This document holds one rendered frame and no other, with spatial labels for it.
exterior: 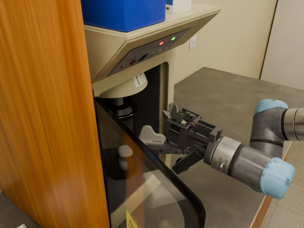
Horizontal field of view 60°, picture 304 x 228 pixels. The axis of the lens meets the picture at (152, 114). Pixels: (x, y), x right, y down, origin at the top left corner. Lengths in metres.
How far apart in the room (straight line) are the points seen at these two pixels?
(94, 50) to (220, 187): 0.66
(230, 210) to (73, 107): 0.63
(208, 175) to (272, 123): 0.39
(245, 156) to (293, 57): 3.05
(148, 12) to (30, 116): 0.28
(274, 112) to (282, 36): 2.88
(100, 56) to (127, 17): 0.08
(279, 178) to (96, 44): 0.40
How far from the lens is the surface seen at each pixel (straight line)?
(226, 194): 0.93
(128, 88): 0.63
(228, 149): 0.57
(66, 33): 0.34
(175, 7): 0.55
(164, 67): 0.75
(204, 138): 0.58
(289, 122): 0.65
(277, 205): 2.30
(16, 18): 0.43
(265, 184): 0.56
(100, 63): 0.44
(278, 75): 3.66
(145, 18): 0.42
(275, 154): 0.67
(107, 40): 0.41
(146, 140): 0.62
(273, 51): 3.59
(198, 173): 0.98
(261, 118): 0.68
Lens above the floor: 1.60
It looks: 31 degrees down
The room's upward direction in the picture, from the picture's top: straight up
